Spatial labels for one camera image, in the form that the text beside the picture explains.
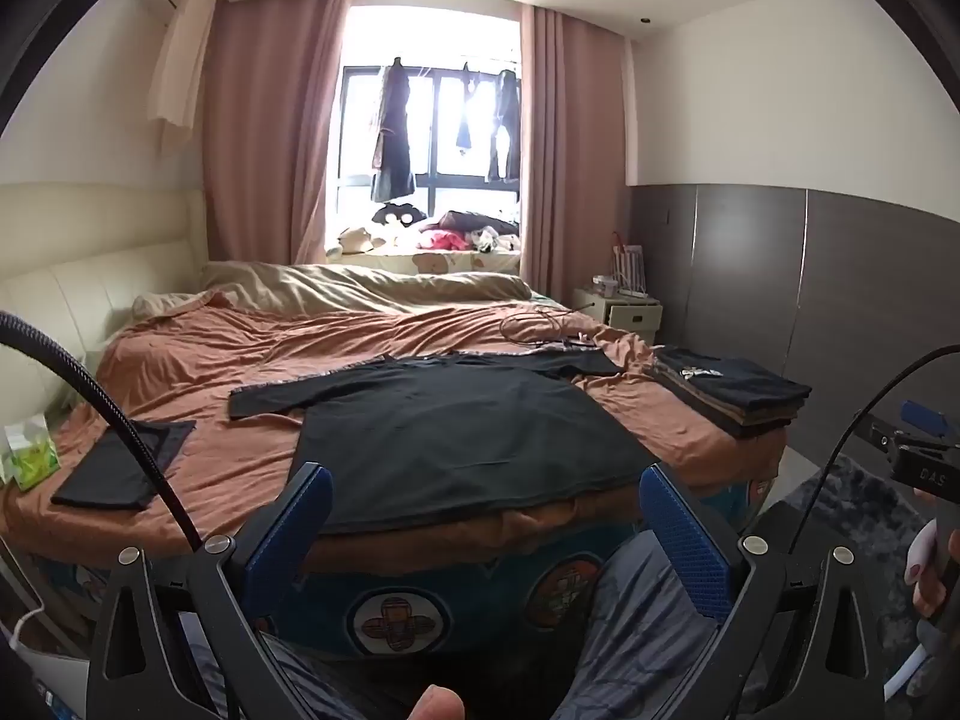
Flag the black charger cables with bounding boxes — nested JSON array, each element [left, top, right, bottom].
[[499, 307, 602, 351]]

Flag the grey shaggy rug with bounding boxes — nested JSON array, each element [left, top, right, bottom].
[[757, 450, 960, 698]]

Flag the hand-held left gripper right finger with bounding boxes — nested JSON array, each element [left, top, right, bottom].
[[639, 463, 890, 720]]

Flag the person's legs in grey pyjamas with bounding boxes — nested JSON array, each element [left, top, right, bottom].
[[180, 525, 743, 720]]

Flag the green tissue packet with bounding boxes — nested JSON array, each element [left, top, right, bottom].
[[0, 422, 59, 494]]

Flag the beige duvet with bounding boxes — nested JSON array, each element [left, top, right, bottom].
[[131, 261, 535, 318]]

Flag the thin white cable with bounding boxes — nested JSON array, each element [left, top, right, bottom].
[[0, 604, 47, 646]]

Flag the black braided cable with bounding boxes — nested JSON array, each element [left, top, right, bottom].
[[0, 309, 207, 552], [814, 345, 960, 537]]

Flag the black plush toy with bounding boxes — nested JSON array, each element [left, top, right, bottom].
[[371, 202, 425, 230]]

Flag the white plush toy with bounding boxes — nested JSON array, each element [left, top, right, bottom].
[[337, 225, 387, 256]]

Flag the person's right hand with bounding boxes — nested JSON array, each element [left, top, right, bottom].
[[904, 517, 957, 620]]

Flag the person's left hand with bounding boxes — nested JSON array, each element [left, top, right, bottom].
[[405, 685, 466, 720]]

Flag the hanging small dark garment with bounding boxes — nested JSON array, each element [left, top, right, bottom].
[[454, 64, 482, 156]]

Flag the pile of mixed clothes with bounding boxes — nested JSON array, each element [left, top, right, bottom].
[[420, 210, 522, 254]]

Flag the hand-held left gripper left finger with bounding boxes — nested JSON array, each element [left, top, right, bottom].
[[86, 461, 335, 720]]

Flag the black shirt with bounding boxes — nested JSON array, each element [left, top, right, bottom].
[[227, 351, 680, 537]]

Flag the cream padded headboard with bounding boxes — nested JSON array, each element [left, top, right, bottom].
[[0, 181, 207, 421]]

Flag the pink curtain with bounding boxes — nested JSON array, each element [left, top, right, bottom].
[[519, 4, 627, 308], [201, 0, 353, 265]]

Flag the folded black cloth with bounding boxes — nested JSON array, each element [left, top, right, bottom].
[[50, 420, 197, 512]]

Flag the hanging dark coat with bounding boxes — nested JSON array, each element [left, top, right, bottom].
[[367, 58, 417, 203]]

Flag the stack of folded clothes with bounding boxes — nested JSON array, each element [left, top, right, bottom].
[[651, 345, 815, 440]]

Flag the cream nightstand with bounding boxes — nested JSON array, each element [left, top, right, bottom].
[[574, 286, 665, 338]]

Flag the brown blanket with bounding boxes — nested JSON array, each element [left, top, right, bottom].
[[0, 289, 785, 563]]

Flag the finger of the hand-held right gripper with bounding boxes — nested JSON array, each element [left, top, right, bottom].
[[847, 397, 953, 460]]

